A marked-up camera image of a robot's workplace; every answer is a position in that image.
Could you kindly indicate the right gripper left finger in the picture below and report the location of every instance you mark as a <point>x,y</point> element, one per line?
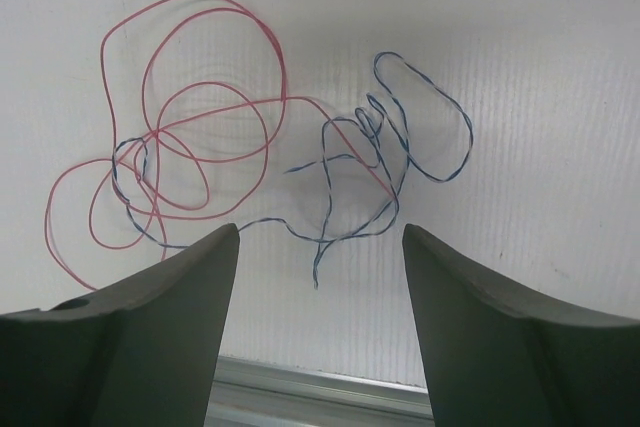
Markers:
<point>139,352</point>

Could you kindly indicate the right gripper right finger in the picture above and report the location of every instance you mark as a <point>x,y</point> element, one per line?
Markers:
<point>498,353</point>

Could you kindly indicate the aluminium mounting rail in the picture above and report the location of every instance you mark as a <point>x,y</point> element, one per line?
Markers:
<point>248,393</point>

